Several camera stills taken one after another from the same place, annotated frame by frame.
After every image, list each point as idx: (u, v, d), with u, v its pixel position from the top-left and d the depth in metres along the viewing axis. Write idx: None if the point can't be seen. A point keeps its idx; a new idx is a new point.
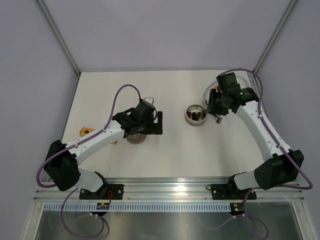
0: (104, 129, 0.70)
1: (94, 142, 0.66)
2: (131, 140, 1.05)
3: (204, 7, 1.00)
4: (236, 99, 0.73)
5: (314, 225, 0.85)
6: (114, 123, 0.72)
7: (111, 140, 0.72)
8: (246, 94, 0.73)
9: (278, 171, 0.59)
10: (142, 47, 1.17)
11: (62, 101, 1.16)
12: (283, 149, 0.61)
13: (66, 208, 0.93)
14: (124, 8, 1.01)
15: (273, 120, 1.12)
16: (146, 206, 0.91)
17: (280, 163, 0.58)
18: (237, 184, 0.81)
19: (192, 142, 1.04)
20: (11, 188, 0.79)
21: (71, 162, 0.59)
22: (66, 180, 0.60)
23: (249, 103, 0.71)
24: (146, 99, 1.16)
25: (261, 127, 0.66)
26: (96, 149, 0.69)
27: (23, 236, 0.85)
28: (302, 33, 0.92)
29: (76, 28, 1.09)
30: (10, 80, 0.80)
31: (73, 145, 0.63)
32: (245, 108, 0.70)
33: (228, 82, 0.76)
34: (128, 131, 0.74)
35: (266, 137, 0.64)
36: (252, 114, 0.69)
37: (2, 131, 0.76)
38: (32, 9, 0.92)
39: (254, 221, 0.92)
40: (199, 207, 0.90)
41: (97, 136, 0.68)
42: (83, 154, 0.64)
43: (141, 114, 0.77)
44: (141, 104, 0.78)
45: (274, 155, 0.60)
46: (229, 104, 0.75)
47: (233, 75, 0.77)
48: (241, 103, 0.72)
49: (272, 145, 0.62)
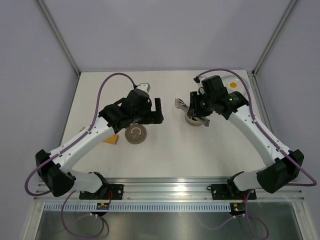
0: (89, 131, 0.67)
1: (79, 147, 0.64)
2: (131, 140, 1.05)
3: (204, 7, 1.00)
4: (226, 106, 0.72)
5: (313, 225, 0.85)
6: (100, 120, 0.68)
7: (100, 140, 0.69)
8: (235, 99, 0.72)
9: (282, 175, 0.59)
10: (142, 46, 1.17)
11: (61, 101, 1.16)
12: (283, 151, 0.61)
13: (66, 209, 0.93)
14: (123, 8, 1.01)
15: (274, 121, 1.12)
16: (146, 206, 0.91)
17: (283, 168, 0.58)
18: (238, 186, 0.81)
19: (192, 142, 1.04)
20: (10, 188, 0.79)
21: (55, 171, 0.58)
22: (56, 188, 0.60)
23: (240, 109, 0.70)
24: (140, 85, 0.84)
25: (257, 133, 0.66)
26: (86, 153, 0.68)
27: (23, 236, 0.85)
28: (302, 33, 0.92)
29: (75, 28, 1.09)
30: (10, 80, 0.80)
31: (57, 155, 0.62)
32: (237, 115, 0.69)
33: (215, 87, 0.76)
34: (119, 125, 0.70)
35: (264, 142, 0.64)
36: (246, 120, 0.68)
37: (2, 131, 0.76)
38: (32, 9, 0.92)
39: (254, 221, 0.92)
40: (198, 207, 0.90)
41: (83, 139, 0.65)
42: (69, 162, 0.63)
43: (132, 105, 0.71)
44: (131, 93, 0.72)
45: (276, 160, 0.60)
46: (220, 111, 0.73)
47: (218, 79, 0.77)
48: (233, 110, 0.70)
49: (272, 149, 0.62)
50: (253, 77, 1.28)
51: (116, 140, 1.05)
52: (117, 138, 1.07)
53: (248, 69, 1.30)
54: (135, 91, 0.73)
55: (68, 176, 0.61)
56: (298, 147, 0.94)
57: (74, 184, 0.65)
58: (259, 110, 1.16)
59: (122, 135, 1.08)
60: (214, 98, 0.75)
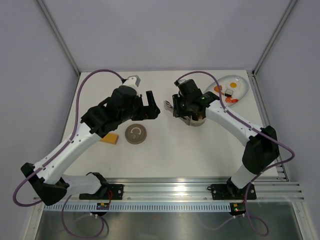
0: (71, 140, 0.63)
1: (62, 158, 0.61)
2: (131, 140, 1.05)
3: (204, 7, 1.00)
4: (201, 105, 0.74)
5: (313, 225, 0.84)
6: (82, 127, 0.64)
7: (86, 147, 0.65)
8: (208, 97, 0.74)
9: (261, 151, 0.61)
10: (142, 46, 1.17)
11: (61, 101, 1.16)
12: (255, 129, 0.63)
13: (66, 209, 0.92)
14: (123, 8, 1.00)
15: (274, 121, 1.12)
16: (146, 206, 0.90)
17: (258, 143, 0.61)
18: (238, 185, 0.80)
19: (192, 141, 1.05)
20: (10, 188, 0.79)
21: (40, 185, 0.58)
22: (45, 199, 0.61)
23: (213, 103, 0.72)
24: (128, 79, 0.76)
25: (230, 119, 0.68)
26: (72, 162, 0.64)
27: (23, 236, 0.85)
28: (302, 33, 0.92)
29: (75, 28, 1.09)
30: (10, 80, 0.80)
31: (40, 168, 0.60)
32: (210, 108, 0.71)
33: (189, 90, 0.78)
34: (104, 129, 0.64)
35: (237, 125, 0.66)
36: (219, 111, 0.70)
37: (3, 131, 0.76)
38: (32, 9, 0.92)
39: (255, 221, 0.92)
40: (198, 208, 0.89)
41: (66, 149, 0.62)
42: (54, 175, 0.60)
43: (117, 106, 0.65)
44: (115, 93, 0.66)
45: (250, 137, 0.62)
46: (197, 110, 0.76)
47: (192, 82, 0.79)
48: (206, 105, 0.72)
49: (245, 129, 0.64)
50: (253, 77, 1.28)
51: (116, 140, 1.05)
52: (117, 138, 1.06)
53: (248, 69, 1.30)
54: (118, 89, 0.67)
55: (57, 186, 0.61)
56: (298, 147, 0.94)
57: (65, 192, 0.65)
58: (259, 110, 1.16)
59: (122, 135, 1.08)
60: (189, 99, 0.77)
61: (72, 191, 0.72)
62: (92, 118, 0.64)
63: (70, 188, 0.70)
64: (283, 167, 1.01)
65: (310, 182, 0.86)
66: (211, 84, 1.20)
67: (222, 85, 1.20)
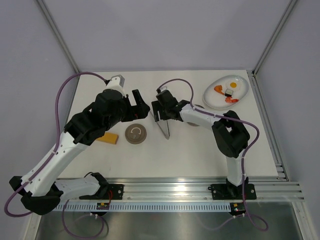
0: (55, 152, 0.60)
1: (47, 172, 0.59)
2: (131, 140, 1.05)
3: (204, 7, 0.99)
4: (177, 112, 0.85)
5: (313, 225, 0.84)
6: (65, 137, 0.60)
7: (73, 156, 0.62)
8: (180, 104, 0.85)
9: (227, 133, 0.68)
10: (142, 46, 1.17)
11: (61, 101, 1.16)
12: (218, 115, 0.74)
13: (66, 208, 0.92)
14: (123, 8, 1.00)
15: (274, 120, 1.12)
16: (146, 206, 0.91)
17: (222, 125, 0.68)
18: (234, 183, 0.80)
19: (191, 141, 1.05)
20: (9, 188, 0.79)
21: (28, 199, 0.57)
22: (38, 210, 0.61)
23: (184, 108, 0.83)
24: (112, 79, 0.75)
25: (197, 113, 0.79)
26: (60, 172, 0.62)
27: (23, 236, 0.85)
28: (302, 33, 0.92)
29: (75, 28, 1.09)
30: (10, 79, 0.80)
31: (27, 182, 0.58)
32: (182, 111, 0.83)
33: (166, 99, 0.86)
34: (88, 137, 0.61)
35: (204, 116, 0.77)
36: (189, 110, 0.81)
37: (2, 131, 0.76)
38: (32, 9, 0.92)
39: (255, 219, 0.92)
40: (198, 207, 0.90)
41: (51, 162, 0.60)
42: (42, 187, 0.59)
43: (102, 112, 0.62)
44: (98, 98, 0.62)
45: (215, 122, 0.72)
46: (174, 117, 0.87)
47: (166, 91, 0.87)
48: (179, 110, 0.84)
49: (210, 118, 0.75)
50: (253, 77, 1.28)
51: (116, 140, 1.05)
52: (117, 138, 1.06)
53: (248, 69, 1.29)
54: (101, 94, 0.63)
55: (47, 197, 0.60)
56: (298, 147, 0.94)
57: (59, 200, 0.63)
58: (259, 110, 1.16)
59: (122, 135, 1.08)
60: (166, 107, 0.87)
61: (70, 194, 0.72)
62: (76, 126, 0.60)
63: (67, 191, 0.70)
64: (283, 166, 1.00)
65: (310, 182, 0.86)
66: (210, 84, 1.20)
67: (222, 85, 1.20)
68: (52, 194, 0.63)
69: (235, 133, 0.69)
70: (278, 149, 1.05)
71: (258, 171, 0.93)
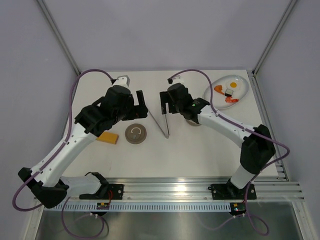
0: (66, 142, 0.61)
1: (58, 161, 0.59)
2: (131, 140, 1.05)
3: (204, 7, 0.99)
4: (192, 112, 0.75)
5: (313, 225, 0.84)
6: (77, 127, 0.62)
7: (83, 147, 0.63)
8: (198, 104, 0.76)
9: (256, 151, 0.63)
10: (142, 46, 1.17)
11: (61, 101, 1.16)
12: (248, 129, 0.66)
13: (66, 208, 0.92)
14: (123, 8, 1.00)
15: (274, 120, 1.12)
16: (146, 206, 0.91)
17: (253, 143, 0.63)
18: (236, 185, 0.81)
19: (192, 141, 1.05)
20: (10, 188, 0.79)
21: (38, 189, 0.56)
22: (46, 203, 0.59)
23: (204, 110, 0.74)
24: (119, 78, 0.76)
25: (222, 122, 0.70)
26: (70, 162, 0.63)
27: (23, 236, 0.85)
28: (302, 33, 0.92)
29: (75, 28, 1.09)
30: (10, 79, 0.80)
31: (38, 172, 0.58)
32: (202, 114, 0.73)
33: (180, 96, 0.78)
34: (99, 127, 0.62)
35: (231, 127, 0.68)
36: (211, 116, 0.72)
37: (3, 131, 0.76)
38: (32, 9, 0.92)
39: (256, 223, 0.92)
40: (199, 207, 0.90)
41: (62, 151, 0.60)
42: (52, 177, 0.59)
43: (112, 104, 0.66)
44: (109, 92, 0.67)
45: (244, 138, 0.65)
46: (189, 117, 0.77)
47: (182, 87, 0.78)
48: (197, 112, 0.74)
49: (239, 131, 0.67)
50: (253, 77, 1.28)
51: (116, 140, 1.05)
52: (118, 138, 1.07)
53: (248, 69, 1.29)
54: (112, 89, 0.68)
55: (56, 188, 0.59)
56: (298, 147, 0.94)
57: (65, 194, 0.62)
58: (259, 110, 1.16)
59: (122, 135, 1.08)
60: (180, 105, 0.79)
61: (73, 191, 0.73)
62: (86, 117, 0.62)
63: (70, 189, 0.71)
64: (283, 166, 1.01)
65: (310, 182, 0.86)
66: (210, 84, 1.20)
67: (222, 85, 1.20)
68: (59, 187, 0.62)
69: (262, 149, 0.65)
70: (278, 150, 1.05)
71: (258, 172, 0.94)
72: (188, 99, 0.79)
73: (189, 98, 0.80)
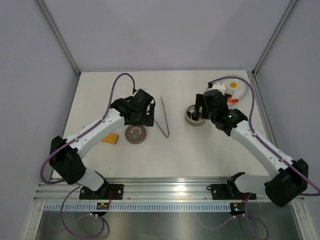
0: (103, 120, 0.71)
1: (94, 134, 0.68)
2: (131, 140, 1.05)
3: (205, 7, 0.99)
4: (226, 123, 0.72)
5: (313, 225, 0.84)
6: (112, 111, 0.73)
7: (111, 130, 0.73)
8: (235, 116, 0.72)
9: (289, 186, 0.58)
10: (142, 46, 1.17)
11: (61, 101, 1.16)
12: (287, 162, 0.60)
13: (66, 209, 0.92)
14: (123, 8, 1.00)
15: (274, 120, 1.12)
16: (146, 206, 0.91)
17: (288, 177, 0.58)
18: (239, 187, 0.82)
19: (192, 141, 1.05)
20: (10, 188, 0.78)
21: (73, 155, 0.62)
22: (72, 174, 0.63)
23: (240, 125, 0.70)
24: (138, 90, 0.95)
25: (257, 144, 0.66)
26: (98, 140, 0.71)
27: (23, 236, 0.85)
28: (302, 33, 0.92)
29: (76, 28, 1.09)
30: (10, 78, 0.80)
31: (74, 140, 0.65)
32: (238, 130, 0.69)
33: (216, 104, 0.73)
34: (129, 117, 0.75)
35: (266, 153, 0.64)
36: (246, 134, 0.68)
37: (2, 131, 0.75)
38: (32, 8, 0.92)
39: (258, 229, 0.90)
40: (199, 207, 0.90)
41: (98, 126, 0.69)
42: (86, 147, 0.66)
43: (141, 101, 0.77)
44: (140, 92, 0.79)
45: (280, 170, 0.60)
46: (221, 127, 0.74)
47: (220, 94, 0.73)
48: (232, 126, 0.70)
49: (275, 160, 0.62)
50: (253, 77, 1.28)
51: (116, 140, 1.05)
52: (117, 138, 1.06)
53: (248, 69, 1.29)
54: (142, 90, 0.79)
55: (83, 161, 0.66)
56: (298, 147, 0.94)
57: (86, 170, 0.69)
58: (259, 110, 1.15)
59: (122, 135, 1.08)
60: (214, 114, 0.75)
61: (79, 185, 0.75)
62: (119, 107, 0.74)
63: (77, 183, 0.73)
64: None
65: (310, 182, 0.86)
66: None
67: None
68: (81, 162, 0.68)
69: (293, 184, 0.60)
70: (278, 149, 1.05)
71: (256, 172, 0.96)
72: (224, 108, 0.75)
73: (225, 108, 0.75)
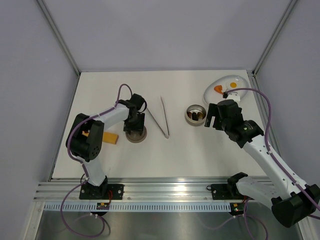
0: (115, 107, 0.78)
1: (110, 117, 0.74)
2: (131, 139, 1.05)
3: (205, 7, 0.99)
4: (240, 135, 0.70)
5: (313, 225, 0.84)
6: (121, 104, 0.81)
7: (119, 119, 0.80)
8: (250, 128, 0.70)
9: (299, 210, 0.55)
10: (142, 47, 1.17)
11: (61, 101, 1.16)
12: (300, 186, 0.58)
13: (66, 208, 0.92)
14: (123, 8, 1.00)
15: (274, 120, 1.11)
16: (146, 206, 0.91)
17: (300, 202, 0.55)
18: (241, 189, 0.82)
19: (192, 141, 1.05)
20: (10, 188, 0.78)
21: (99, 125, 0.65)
22: (93, 146, 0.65)
23: (255, 139, 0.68)
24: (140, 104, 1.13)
25: (271, 163, 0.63)
26: (110, 124, 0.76)
27: (23, 236, 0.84)
28: (302, 33, 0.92)
29: (76, 28, 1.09)
30: (10, 79, 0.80)
31: (96, 116, 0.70)
32: (252, 145, 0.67)
33: (230, 114, 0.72)
34: (130, 114, 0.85)
35: (279, 174, 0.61)
36: (261, 150, 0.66)
37: (2, 130, 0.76)
38: (32, 9, 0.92)
39: (258, 231, 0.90)
40: (198, 207, 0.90)
41: (113, 111, 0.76)
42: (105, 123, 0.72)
43: (138, 101, 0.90)
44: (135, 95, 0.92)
45: (292, 194, 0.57)
46: (235, 139, 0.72)
47: (235, 105, 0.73)
48: (246, 140, 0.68)
49: (288, 183, 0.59)
50: (253, 77, 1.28)
51: (116, 140, 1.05)
52: (118, 138, 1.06)
53: (248, 69, 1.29)
54: (136, 93, 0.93)
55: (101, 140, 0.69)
56: (298, 147, 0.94)
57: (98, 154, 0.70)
58: (259, 110, 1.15)
59: (122, 135, 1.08)
60: (228, 124, 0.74)
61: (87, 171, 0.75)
62: (123, 102, 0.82)
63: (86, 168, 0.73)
64: None
65: (310, 181, 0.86)
66: (210, 84, 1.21)
67: (222, 85, 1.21)
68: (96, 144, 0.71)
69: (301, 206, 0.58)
70: (278, 149, 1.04)
71: (257, 172, 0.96)
72: (238, 119, 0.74)
73: (239, 118, 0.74)
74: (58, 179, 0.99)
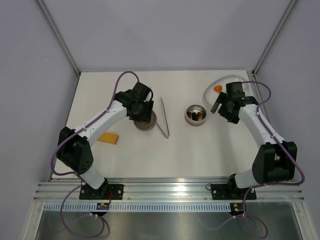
0: (108, 110, 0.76)
1: (101, 123, 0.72)
2: (138, 126, 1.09)
3: (205, 7, 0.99)
4: (237, 103, 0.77)
5: (313, 224, 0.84)
6: (115, 103, 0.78)
7: (113, 121, 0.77)
8: (247, 100, 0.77)
9: (272, 159, 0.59)
10: (142, 47, 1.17)
11: (61, 101, 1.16)
12: (276, 139, 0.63)
13: (66, 208, 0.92)
14: (123, 8, 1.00)
15: (273, 120, 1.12)
16: (146, 206, 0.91)
17: (272, 150, 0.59)
18: (237, 184, 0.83)
19: (192, 141, 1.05)
20: (10, 188, 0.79)
21: (83, 143, 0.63)
22: (82, 162, 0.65)
23: (249, 105, 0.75)
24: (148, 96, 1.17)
25: (257, 122, 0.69)
26: (101, 131, 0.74)
27: (23, 236, 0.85)
28: (302, 33, 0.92)
29: (76, 28, 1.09)
30: (10, 79, 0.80)
31: (82, 129, 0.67)
32: (244, 109, 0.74)
33: (234, 89, 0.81)
34: (130, 110, 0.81)
35: (260, 130, 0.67)
36: (250, 113, 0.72)
37: (3, 131, 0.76)
38: (32, 9, 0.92)
39: (258, 228, 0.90)
40: (198, 207, 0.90)
41: (103, 118, 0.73)
42: (93, 135, 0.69)
43: (140, 92, 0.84)
44: (138, 84, 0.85)
45: (267, 143, 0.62)
46: (232, 107, 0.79)
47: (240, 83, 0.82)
48: (241, 105, 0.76)
49: (266, 136, 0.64)
50: (253, 77, 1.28)
51: (116, 140, 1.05)
52: (118, 138, 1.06)
53: (248, 69, 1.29)
54: (140, 83, 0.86)
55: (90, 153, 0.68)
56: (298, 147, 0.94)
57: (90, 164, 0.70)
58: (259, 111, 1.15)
59: (122, 134, 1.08)
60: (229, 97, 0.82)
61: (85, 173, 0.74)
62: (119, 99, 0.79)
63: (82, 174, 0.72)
64: None
65: (309, 181, 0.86)
66: (210, 84, 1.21)
67: (222, 85, 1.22)
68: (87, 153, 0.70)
69: (278, 164, 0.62)
70: None
71: None
72: None
73: None
74: (58, 179, 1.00)
